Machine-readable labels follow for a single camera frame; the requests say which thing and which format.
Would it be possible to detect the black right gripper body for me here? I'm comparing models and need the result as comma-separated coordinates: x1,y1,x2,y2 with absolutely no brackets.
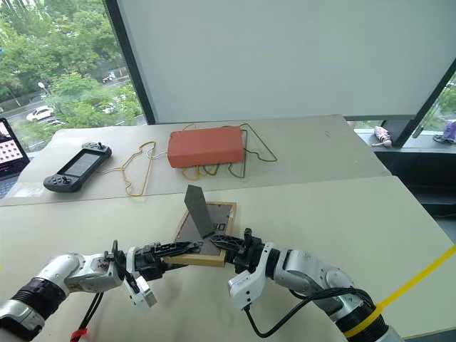
224,228,265,275

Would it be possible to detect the large white board panel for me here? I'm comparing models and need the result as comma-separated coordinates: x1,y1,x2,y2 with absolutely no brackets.
115,0,456,126

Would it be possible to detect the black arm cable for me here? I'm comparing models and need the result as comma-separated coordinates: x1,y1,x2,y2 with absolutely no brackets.
70,239,140,342
244,286,375,338

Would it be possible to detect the orange cardboard box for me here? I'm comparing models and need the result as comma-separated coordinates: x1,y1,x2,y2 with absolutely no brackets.
167,125,247,170

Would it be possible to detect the white parked car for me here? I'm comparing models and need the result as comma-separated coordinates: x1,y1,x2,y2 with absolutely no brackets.
26,105,55,123

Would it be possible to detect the purple bag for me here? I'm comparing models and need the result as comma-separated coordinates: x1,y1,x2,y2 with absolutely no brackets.
442,119,456,144

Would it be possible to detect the open laptop computer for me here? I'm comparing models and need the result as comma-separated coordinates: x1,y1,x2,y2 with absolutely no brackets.
0,117,31,200

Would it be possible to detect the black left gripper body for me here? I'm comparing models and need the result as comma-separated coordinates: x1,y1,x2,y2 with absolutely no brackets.
134,242,169,283

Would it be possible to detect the folded pink umbrella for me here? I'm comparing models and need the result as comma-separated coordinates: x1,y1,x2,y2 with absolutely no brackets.
373,125,393,148

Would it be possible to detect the green wire clothes hanger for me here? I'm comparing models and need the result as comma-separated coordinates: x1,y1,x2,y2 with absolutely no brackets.
197,122,279,180

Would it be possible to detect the yellow strap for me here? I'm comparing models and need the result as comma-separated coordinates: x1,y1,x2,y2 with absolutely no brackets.
343,244,456,338

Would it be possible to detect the wooden picture frame with stand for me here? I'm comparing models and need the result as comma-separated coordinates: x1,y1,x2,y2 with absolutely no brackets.
164,184,239,269

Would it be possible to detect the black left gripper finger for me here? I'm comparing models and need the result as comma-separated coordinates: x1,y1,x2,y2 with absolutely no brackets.
153,240,204,259

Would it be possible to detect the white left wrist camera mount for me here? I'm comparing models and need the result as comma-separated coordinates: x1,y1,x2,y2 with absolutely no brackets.
124,246,159,314

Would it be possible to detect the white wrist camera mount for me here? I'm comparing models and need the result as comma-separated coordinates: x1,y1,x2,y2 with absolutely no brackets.
227,242,276,311
124,246,159,314

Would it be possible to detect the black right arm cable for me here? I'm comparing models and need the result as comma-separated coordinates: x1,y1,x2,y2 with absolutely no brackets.
244,286,375,338

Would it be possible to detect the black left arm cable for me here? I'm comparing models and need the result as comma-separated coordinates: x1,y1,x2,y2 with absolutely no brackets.
70,239,140,342

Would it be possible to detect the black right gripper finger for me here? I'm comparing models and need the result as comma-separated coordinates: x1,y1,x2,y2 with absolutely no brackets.
209,233,247,255

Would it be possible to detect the black handheld game console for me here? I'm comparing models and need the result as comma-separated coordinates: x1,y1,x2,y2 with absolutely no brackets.
43,141,113,194

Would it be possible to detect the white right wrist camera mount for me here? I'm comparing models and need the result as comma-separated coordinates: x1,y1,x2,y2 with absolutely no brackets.
227,242,276,311

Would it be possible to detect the dark window frame post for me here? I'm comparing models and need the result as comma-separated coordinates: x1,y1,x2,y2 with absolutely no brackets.
104,0,157,126
380,66,456,148

